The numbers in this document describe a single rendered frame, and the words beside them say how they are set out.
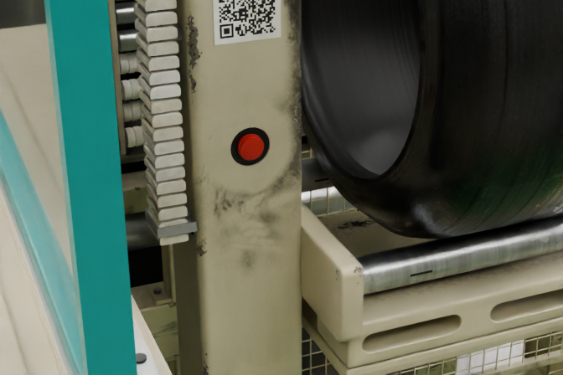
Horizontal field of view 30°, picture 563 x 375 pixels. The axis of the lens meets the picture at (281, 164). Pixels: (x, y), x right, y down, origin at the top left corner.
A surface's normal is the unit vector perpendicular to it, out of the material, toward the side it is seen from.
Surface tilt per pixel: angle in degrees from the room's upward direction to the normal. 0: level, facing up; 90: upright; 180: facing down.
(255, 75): 90
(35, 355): 0
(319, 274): 90
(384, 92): 47
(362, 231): 0
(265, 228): 90
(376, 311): 0
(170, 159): 90
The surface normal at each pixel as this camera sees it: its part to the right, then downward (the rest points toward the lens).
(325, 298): -0.93, 0.16
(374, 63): 0.30, -0.20
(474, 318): 0.37, 0.38
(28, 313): -0.01, -0.91
